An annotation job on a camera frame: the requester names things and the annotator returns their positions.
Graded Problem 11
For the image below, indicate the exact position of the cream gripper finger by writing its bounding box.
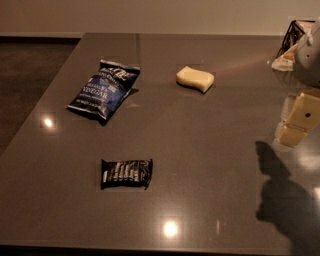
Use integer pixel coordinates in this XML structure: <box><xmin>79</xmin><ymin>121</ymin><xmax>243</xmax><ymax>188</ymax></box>
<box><xmin>277</xmin><ymin>92</ymin><xmax>320</xmax><ymax>147</ymax></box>
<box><xmin>274</xmin><ymin>95</ymin><xmax>296</xmax><ymax>140</ymax></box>

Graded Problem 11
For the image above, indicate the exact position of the blue chip bag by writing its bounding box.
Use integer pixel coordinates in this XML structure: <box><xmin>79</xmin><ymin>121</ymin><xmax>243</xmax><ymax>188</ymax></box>
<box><xmin>68</xmin><ymin>59</ymin><xmax>140</xmax><ymax>120</ymax></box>

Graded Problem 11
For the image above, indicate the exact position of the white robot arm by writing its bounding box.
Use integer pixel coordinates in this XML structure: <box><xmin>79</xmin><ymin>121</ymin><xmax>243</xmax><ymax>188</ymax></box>
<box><xmin>271</xmin><ymin>20</ymin><xmax>320</xmax><ymax>147</ymax></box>

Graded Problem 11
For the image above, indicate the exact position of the black rxbar chocolate bar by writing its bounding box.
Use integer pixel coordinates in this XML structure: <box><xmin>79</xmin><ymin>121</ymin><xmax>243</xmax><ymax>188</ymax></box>
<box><xmin>100</xmin><ymin>159</ymin><xmax>153</xmax><ymax>189</ymax></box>

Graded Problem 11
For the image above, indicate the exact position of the yellow sponge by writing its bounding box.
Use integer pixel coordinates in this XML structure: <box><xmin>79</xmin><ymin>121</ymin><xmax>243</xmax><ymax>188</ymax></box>
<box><xmin>176</xmin><ymin>66</ymin><xmax>215</xmax><ymax>93</ymax></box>

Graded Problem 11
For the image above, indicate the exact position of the black wire basket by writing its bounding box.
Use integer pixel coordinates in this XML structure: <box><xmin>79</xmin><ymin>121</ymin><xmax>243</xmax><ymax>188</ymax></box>
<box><xmin>281</xmin><ymin>20</ymin><xmax>314</xmax><ymax>51</ymax></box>

